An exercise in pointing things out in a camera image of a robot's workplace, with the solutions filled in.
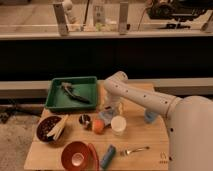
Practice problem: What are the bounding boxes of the grey-blue towel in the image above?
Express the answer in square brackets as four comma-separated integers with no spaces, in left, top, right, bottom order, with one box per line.
[98,108,116,126]

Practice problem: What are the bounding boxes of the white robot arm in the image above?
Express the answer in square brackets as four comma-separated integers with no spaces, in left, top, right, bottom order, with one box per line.
[103,71,213,171]

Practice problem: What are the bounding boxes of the dark tongs in tray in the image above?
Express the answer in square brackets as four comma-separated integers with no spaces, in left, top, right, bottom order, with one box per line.
[61,82,90,104]

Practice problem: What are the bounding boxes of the green plastic tray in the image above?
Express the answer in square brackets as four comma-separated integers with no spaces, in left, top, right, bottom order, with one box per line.
[45,76,98,112]

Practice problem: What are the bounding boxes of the white plastic cup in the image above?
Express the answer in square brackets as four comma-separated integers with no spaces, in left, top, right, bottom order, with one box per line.
[111,116,127,135]

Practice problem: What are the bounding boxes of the small metal cup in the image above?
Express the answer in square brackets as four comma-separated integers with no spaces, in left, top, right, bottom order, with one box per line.
[79,114,91,130]

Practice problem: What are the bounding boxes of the orange fruit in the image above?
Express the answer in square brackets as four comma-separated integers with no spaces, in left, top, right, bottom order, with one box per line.
[92,119,105,134]

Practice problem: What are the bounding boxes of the blue cup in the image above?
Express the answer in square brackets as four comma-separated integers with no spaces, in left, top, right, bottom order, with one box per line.
[144,110,158,124]

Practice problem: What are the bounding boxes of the wooden board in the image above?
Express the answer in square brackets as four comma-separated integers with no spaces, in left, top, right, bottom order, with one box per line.
[23,82,178,171]

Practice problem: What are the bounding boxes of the blue-green cylinder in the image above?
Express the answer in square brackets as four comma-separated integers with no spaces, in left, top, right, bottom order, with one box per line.
[100,145,116,169]

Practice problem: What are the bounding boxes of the metal fork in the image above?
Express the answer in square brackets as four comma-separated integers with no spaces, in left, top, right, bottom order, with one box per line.
[120,146,150,156]

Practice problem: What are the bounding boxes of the dark brown bowl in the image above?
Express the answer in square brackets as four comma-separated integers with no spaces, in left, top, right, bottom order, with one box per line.
[36,116,61,142]

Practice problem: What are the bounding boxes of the red bowl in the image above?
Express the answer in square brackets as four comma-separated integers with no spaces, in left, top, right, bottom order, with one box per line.
[61,141,90,171]

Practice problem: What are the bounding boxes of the red plate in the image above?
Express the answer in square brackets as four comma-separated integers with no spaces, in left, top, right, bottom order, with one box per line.
[88,143,100,171]

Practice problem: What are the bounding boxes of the black machine in background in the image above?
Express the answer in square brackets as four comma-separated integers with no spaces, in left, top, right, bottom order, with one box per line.
[146,0,213,22]

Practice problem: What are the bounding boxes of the right metal post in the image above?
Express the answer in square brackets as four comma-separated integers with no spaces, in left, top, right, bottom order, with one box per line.
[118,2,129,35]

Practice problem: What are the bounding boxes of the metal post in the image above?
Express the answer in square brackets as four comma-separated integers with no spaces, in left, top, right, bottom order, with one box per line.
[53,2,69,36]
[118,2,129,35]

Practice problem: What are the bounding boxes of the left metal post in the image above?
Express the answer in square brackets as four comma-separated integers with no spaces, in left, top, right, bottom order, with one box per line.
[53,2,69,36]

